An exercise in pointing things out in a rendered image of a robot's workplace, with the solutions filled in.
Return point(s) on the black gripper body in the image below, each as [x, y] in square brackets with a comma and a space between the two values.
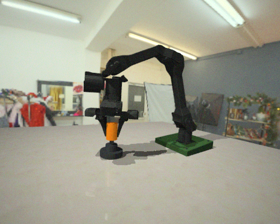
[131, 114]

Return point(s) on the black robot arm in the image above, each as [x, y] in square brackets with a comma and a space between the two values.
[174, 64]

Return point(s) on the orange knob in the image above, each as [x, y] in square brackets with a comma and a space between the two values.
[111, 131]

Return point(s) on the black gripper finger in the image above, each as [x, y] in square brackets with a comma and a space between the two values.
[103, 122]
[121, 122]

